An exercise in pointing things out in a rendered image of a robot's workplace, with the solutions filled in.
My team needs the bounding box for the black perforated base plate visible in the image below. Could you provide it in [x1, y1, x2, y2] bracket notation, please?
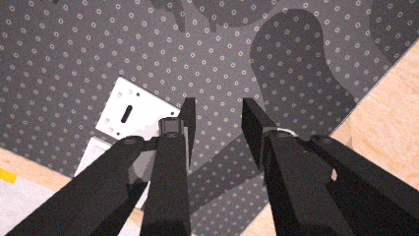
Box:
[0, 0, 419, 236]

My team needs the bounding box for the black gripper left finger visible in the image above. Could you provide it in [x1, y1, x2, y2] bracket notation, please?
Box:
[4, 97, 196, 236]

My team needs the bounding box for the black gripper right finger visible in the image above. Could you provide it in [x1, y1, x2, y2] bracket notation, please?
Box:
[241, 97, 419, 236]

